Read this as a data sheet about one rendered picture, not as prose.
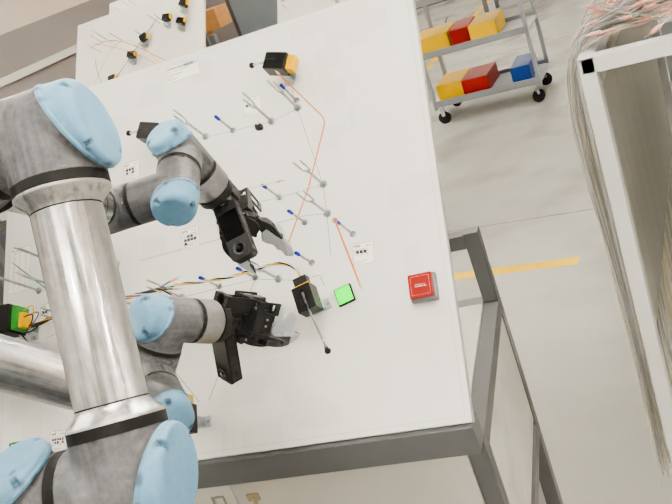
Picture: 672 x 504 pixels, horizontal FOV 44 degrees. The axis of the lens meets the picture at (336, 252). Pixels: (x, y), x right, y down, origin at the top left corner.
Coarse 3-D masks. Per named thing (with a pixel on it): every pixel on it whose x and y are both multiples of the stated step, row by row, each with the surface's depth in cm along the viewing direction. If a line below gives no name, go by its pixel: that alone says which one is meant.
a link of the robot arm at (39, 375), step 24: (0, 336) 113; (0, 360) 111; (24, 360) 113; (48, 360) 115; (0, 384) 112; (24, 384) 113; (48, 384) 114; (168, 384) 124; (72, 408) 117; (168, 408) 119; (192, 408) 122
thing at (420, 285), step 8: (424, 272) 170; (408, 280) 170; (416, 280) 170; (424, 280) 169; (432, 280) 169; (416, 288) 169; (424, 288) 168; (432, 288) 168; (416, 296) 169; (424, 296) 168
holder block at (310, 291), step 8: (296, 288) 174; (304, 288) 173; (312, 288) 173; (296, 296) 173; (312, 296) 172; (296, 304) 172; (304, 304) 172; (312, 304) 171; (320, 304) 174; (304, 312) 172; (312, 312) 174
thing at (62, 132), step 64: (0, 128) 96; (64, 128) 94; (0, 192) 100; (64, 192) 95; (64, 256) 95; (64, 320) 94; (128, 320) 98; (128, 384) 94; (128, 448) 91; (192, 448) 98
